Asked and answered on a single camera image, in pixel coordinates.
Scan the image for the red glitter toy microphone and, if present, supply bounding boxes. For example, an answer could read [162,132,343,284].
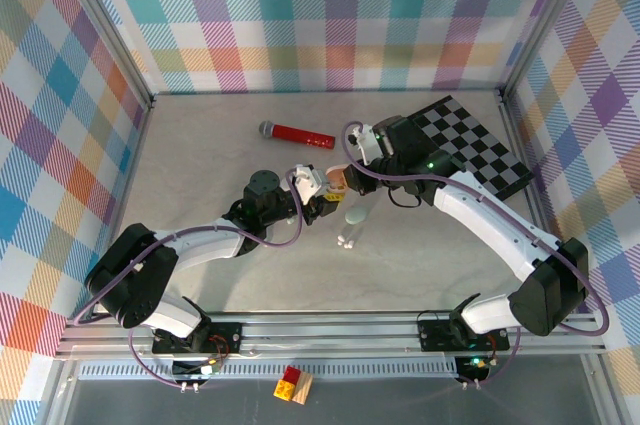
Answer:
[257,119,336,150]

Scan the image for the black grey chessboard box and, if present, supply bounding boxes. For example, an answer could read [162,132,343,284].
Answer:
[407,94,535,202]

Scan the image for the small controller board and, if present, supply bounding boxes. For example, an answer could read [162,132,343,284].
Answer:
[171,357,224,392]
[455,354,490,389]

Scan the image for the yellow toy brick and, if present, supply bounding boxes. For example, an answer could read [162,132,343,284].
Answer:
[273,378,297,401]

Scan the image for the wooden block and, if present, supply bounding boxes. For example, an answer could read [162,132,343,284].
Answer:
[290,372,315,405]

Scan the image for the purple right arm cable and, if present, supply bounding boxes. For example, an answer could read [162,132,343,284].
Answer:
[340,119,612,390]

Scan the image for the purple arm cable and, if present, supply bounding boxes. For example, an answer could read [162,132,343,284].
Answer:
[340,119,612,390]
[72,167,307,391]

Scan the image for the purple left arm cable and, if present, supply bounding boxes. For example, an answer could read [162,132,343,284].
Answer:
[72,167,307,391]

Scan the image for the thin black cable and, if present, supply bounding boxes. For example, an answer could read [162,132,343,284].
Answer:
[388,188,424,209]

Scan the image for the aluminium frame rail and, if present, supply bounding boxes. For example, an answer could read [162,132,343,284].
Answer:
[498,88,576,316]
[62,94,157,346]

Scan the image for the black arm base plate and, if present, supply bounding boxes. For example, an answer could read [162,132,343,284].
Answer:
[417,317,511,352]
[151,322,245,355]

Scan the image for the wide aluminium mounting rail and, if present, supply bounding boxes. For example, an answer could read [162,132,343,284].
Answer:
[53,312,607,362]

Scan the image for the slotted grey cable duct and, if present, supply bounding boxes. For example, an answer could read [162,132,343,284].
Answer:
[78,363,464,381]

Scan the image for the aluminium frame post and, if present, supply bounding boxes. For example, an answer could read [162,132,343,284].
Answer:
[499,0,601,101]
[49,0,154,109]

